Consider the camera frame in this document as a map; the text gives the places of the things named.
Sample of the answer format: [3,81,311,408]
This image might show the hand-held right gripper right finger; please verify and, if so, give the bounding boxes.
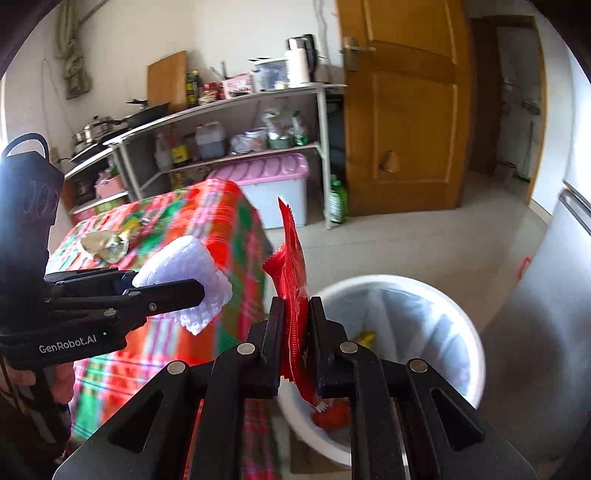
[308,295,539,480]

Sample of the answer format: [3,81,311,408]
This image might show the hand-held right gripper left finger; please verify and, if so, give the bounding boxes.
[53,295,286,480]

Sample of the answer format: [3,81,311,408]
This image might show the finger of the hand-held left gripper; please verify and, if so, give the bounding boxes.
[44,278,206,334]
[44,269,140,301]

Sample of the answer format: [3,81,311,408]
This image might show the white foam fruit net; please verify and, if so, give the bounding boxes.
[131,235,233,336]

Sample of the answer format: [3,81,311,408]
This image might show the red foil packet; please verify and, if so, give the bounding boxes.
[262,196,325,409]

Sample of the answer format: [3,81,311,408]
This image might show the white trash bin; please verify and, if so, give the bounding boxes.
[276,274,486,467]

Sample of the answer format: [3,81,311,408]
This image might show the person's left hand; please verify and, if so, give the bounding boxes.
[0,362,75,407]

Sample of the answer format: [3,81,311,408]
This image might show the beige crumpled wrapper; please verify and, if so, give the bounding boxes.
[81,217,141,264]

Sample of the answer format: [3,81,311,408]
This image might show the dark small appliance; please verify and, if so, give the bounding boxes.
[74,178,98,204]

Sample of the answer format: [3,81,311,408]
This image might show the red green carton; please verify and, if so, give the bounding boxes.
[69,191,132,225]

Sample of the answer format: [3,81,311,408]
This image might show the low side shelf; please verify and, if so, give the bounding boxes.
[62,148,134,223]

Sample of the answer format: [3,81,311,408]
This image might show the pink woven basket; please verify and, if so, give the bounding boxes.
[95,175,126,198]

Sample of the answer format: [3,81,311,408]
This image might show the black induction cooker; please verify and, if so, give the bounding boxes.
[69,141,117,162]

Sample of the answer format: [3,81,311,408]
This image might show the plaid tablecloth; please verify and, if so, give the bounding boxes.
[44,179,279,480]

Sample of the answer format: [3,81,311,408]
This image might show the steel steamer pot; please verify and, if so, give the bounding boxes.
[71,115,116,147]

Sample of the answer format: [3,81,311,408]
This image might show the large green bottle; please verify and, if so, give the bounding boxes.
[328,174,348,225]

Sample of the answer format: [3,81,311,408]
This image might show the white plastic bottle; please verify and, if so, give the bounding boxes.
[154,134,172,171]

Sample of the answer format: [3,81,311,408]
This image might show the yellow label bottle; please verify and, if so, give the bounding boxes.
[171,124,190,168]

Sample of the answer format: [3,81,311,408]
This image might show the pink lid storage box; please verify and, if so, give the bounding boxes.
[208,153,309,229]

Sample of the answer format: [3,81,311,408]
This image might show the black wok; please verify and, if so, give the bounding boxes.
[117,98,171,129]

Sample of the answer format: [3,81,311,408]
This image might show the large oil jug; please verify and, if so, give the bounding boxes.
[195,121,228,160]

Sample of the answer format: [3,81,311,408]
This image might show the hanging grey cloth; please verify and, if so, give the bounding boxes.
[54,0,93,100]

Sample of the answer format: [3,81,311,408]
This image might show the wooden cutting board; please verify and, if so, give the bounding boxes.
[147,51,188,114]

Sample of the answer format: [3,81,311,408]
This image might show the small green bottle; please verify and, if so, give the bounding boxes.
[292,111,309,146]

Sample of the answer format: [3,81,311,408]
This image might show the stuffed plastic bag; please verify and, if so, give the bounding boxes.
[261,110,294,139]

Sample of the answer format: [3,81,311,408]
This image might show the pink utensil box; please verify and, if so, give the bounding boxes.
[221,73,254,99]

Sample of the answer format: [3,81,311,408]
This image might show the wooden door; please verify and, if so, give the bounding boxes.
[335,0,474,217]

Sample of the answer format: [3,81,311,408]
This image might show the white refrigerator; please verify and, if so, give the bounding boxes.
[480,180,591,480]

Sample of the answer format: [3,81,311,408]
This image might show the grey plastic container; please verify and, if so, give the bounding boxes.
[253,58,289,92]

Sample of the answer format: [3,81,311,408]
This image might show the white electric kettle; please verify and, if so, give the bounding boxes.
[284,34,319,88]

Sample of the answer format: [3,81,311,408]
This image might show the white frame kitchen shelf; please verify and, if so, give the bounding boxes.
[113,83,348,230]

